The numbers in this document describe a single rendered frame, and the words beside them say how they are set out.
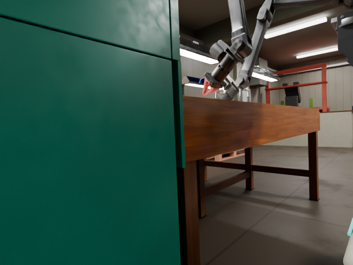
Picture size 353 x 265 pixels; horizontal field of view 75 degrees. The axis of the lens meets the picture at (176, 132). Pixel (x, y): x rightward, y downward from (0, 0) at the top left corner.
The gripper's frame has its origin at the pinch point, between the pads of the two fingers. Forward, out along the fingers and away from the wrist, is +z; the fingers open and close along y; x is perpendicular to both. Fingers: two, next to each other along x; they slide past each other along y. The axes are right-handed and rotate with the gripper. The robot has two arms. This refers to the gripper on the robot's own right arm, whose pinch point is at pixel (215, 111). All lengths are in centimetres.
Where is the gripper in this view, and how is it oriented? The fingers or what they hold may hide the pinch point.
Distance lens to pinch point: 145.6
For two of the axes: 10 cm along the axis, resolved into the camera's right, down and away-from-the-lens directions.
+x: 5.0, 7.7, -4.0
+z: -5.4, 6.4, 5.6
